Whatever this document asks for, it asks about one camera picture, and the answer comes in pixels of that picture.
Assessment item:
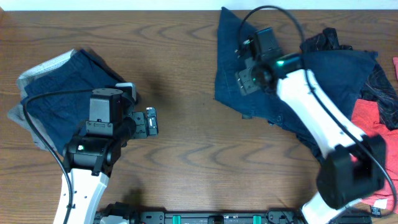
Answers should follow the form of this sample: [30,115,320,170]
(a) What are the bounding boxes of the folded navy shorts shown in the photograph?
[21,49,125,154]

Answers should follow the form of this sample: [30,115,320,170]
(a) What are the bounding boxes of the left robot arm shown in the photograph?
[54,83,159,223]

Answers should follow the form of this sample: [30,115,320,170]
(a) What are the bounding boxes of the grey mesh garment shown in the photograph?
[7,49,77,151]

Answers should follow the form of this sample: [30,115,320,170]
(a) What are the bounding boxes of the red garment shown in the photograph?
[350,57,398,213]

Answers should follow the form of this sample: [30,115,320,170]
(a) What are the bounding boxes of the black patterned shirt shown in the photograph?
[300,27,397,131]

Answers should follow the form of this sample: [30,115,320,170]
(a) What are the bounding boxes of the dark blue denim shorts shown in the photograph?
[215,8,376,162]

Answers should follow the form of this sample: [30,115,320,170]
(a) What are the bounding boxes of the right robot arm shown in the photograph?
[236,28,388,223]

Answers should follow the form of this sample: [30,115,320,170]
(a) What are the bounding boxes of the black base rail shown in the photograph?
[93,202,373,224]

